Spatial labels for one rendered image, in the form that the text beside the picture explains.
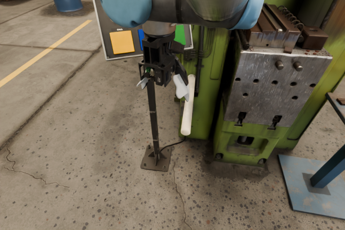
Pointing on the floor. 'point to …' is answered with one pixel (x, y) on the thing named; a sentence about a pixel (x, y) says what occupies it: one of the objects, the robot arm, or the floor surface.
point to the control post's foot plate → (164, 163)
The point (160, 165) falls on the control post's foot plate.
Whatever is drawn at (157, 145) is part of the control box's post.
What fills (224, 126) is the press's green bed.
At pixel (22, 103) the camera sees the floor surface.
